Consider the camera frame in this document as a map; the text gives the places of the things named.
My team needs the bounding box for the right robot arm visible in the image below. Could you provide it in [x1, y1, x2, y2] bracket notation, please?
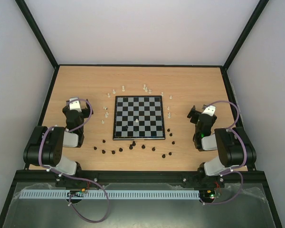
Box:
[187, 105, 257, 186]

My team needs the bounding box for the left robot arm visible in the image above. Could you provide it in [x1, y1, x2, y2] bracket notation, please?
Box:
[23, 100, 93, 176]

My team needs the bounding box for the black white chessboard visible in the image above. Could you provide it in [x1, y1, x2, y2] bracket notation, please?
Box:
[113, 95, 165, 141]

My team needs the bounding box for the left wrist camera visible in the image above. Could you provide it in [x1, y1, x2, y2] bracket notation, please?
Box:
[67, 97, 82, 112]

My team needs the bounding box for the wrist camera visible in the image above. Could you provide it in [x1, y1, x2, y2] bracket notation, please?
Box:
[202, 105, 216, 116]
[67, 97, 82, 112]

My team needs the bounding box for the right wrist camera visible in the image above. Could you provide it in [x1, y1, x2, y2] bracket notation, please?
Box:
[202, 105, 216, 116]

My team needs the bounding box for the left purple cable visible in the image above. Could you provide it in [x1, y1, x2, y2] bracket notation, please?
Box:
[38, 98, 110, 223]

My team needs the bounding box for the black aluminium frame rail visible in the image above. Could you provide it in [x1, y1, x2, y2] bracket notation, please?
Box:
[14, 170, 266, 188]

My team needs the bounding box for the grey slotted cable duct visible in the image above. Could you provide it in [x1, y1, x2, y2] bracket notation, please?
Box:
[19, 190, 200, 200]

